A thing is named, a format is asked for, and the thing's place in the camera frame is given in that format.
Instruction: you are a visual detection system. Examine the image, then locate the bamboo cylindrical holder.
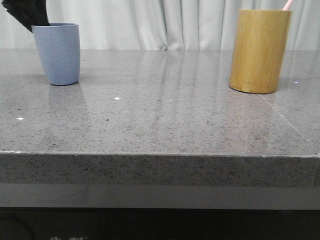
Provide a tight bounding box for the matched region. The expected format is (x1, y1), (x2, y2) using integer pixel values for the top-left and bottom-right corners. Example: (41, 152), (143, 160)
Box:
(229, 9), (292, 94)

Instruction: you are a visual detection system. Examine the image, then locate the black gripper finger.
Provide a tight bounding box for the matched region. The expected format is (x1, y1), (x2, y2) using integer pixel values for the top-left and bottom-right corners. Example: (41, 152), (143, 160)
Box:
(1, 0), (50, 33)

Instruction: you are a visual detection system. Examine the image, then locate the grey cabinet under counter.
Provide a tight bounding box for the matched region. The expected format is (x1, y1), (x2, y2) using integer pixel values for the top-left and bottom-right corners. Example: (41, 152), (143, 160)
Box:
(0, 183), (320, 240)

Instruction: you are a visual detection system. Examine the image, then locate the pink chopstick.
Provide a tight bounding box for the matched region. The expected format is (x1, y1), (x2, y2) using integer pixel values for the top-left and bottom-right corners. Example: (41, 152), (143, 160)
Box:
(282, 0), (294, 11)

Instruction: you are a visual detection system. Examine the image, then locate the blue plastic cup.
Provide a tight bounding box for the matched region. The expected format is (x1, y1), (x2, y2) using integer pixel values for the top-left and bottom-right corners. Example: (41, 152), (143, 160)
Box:
(31, 23), (81, 86)

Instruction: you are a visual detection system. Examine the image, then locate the white curtain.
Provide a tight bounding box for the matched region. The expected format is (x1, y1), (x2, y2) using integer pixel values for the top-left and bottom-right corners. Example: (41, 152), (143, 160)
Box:
(0, 0), (320, 51)

